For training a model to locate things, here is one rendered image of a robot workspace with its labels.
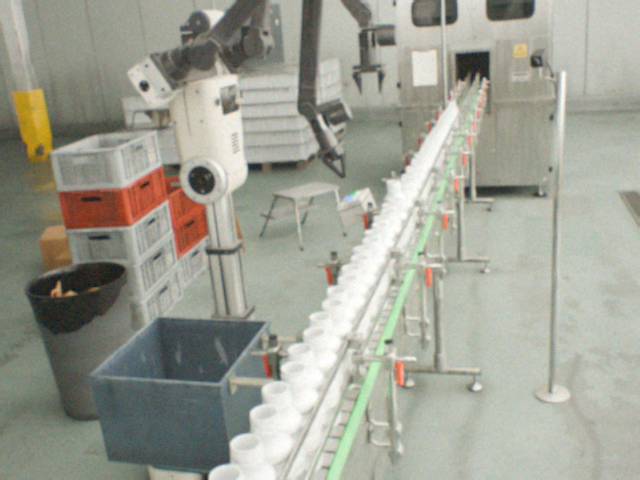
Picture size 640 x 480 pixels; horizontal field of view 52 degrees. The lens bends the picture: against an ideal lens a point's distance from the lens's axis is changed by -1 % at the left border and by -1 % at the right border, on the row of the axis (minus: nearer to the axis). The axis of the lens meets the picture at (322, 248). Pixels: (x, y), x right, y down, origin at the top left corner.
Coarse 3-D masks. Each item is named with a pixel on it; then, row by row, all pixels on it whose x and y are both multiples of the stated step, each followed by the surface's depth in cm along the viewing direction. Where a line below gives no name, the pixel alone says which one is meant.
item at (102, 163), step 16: (80, 144) 394; (96, 144) 414; (112, 144) 416; (128, 144) 369; (144, 144) 393; (64, 160) 361; (80, 160) 393; (96, 160) 359; (112, 160) 357; (128, 160) 370; (144, 160) 392; (160, 160) 415; (64, 176) 365; (80, 176) 363; (96, 176) 362; (112, 176) 361; (128, 176) 370
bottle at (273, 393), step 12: (276, 384) 91; (264, 396) 88; (276, 396) 88; (288, 396) 89; (288, 408) 89; (288, 420) 89; (300, 420) 90; (288, 432) 88; (300, 432) 90; (300, 456) 91; (300, 468) 91
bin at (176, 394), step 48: (144, 336) 165; (192, 336) 170; (240, 336) 166; (288, 336) 158; (96, 384) 144; (144, 384) 140; (192, 384) 137; (240, 384) 139; (144, 432) 145; (192, 432) 141; (240, 432) 146
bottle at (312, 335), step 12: (312, 336) 107; (324, 336) 104; (312, 348) 104; (324, 348) 104; (324, 360) 104; (324, 372) 104; (324, 384) 105; (336, 384) 106; (336, 396) 107; (336, 420) 108
